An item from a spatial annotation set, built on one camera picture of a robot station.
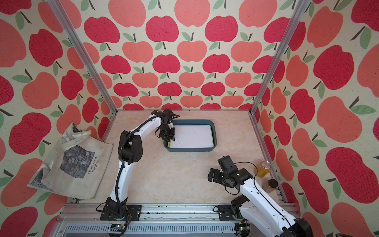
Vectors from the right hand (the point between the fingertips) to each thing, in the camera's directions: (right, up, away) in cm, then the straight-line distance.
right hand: (215, 180), depth 82 cm
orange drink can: (+25, +8, -3) cm, 27 cm away
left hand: (-25, +20, +16) cm, 36 cm away
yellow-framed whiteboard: (-13, +23, +20) cm, 33 cm away
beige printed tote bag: (-77, +8, -1) cm, 78 cm away
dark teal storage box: (-4, +33, +27) cm, 43 cm away
